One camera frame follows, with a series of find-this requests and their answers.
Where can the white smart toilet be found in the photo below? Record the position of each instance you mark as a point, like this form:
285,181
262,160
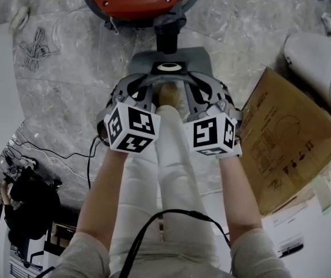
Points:
310,54

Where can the person's tan shoe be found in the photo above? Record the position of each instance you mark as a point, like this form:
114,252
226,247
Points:
168,95

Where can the person's white trousers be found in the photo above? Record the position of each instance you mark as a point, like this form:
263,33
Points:
171,169

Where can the person's grey shirt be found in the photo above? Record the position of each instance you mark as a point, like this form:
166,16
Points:
78,256

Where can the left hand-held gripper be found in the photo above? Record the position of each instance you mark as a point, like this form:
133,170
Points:
133,126

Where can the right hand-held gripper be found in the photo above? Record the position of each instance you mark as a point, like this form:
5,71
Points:
209,135

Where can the red vacuum cleaner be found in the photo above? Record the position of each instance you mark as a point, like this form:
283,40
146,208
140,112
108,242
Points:
139,4

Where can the person's right hand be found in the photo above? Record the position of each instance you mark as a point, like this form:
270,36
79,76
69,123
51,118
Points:
231,101

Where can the small white fitting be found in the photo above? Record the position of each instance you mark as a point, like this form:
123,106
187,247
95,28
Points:
328,22

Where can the person's right forearm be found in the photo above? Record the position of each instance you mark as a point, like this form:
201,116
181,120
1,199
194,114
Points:
238,195

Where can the person's left hand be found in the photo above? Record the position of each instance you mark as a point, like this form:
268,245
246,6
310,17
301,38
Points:
112,97

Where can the large cardboard box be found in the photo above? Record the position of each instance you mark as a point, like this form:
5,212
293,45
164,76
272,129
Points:
284,138

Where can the person's left forearm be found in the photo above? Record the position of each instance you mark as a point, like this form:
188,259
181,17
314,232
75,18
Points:
104,190

